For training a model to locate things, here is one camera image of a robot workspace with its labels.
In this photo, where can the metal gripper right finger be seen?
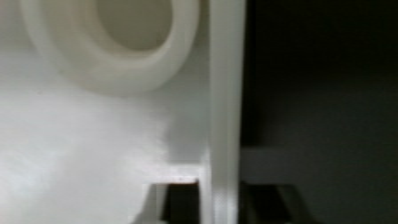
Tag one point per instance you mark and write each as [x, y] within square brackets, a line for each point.
[270, 205]

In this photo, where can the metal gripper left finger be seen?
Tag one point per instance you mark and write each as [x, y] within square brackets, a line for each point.
[173, 206]

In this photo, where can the white square tabletop tray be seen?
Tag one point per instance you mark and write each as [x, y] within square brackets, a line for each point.
[119, 107]

